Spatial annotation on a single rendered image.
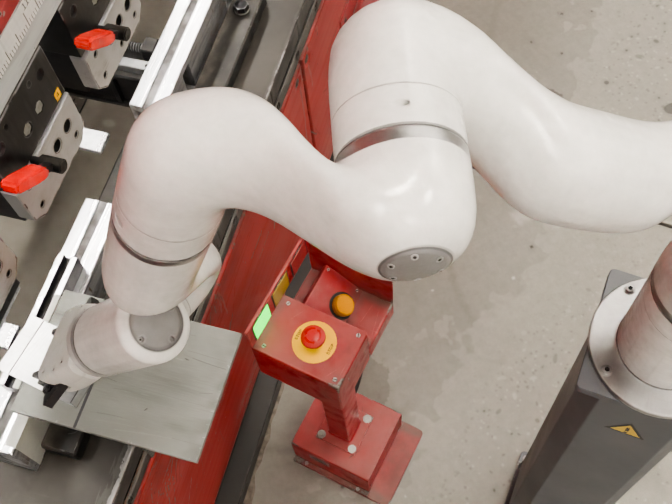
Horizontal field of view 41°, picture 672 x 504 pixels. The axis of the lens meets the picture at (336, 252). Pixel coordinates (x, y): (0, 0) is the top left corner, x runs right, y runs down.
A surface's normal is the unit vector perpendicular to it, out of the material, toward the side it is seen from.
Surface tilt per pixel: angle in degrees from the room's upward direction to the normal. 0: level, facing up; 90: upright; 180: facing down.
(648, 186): 52
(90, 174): 0
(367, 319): 0
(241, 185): 72
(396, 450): 0
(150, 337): 41
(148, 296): 90
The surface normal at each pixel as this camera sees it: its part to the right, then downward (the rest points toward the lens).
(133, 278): -0.33, 0.78
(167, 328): 0.60, -0.19
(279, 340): -0.07, -0.45
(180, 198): -0.07, 0.81
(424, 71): 0.36, -0.45
